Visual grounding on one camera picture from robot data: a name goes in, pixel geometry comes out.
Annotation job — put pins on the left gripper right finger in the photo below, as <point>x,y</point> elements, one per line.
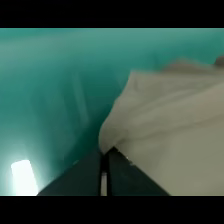
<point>131,181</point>

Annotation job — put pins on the beige garment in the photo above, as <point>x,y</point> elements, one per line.
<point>173,130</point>

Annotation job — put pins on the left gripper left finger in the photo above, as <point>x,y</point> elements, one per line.
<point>80,178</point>

